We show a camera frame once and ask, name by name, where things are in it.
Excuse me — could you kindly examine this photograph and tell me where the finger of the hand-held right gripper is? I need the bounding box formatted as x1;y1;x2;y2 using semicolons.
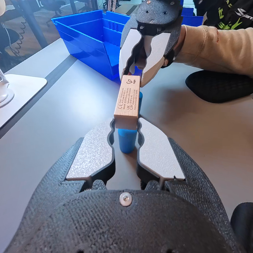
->
140;33;171;88
119;29;143;82

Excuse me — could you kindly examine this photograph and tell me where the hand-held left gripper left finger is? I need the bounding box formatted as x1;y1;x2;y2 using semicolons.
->
65;118;116;190

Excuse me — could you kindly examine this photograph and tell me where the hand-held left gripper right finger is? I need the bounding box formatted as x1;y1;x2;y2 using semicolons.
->
137;117;186;190

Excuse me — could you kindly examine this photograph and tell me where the blue plastic bin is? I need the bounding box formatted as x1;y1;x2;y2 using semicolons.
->
51;8;204;81

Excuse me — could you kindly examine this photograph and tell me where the natural wooden arch block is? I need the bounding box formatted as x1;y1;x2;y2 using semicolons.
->
114;75;143;131

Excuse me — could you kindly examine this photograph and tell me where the person's right forearm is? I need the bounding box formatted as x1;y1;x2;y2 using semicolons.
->
175;25;253;74

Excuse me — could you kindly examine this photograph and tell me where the black padded armrest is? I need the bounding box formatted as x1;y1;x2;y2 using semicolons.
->
185;70;253;103

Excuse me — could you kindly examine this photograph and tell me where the black green printed jacket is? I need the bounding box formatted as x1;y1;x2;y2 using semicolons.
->
193;0;253;30

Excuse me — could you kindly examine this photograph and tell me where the white document stand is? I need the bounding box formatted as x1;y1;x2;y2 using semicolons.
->
0;67;48;129

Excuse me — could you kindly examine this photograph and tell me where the dark cloth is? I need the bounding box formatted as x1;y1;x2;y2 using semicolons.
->
230;202;253;253

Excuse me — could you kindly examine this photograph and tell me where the black office chair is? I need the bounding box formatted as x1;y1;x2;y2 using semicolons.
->
0;24;20;55

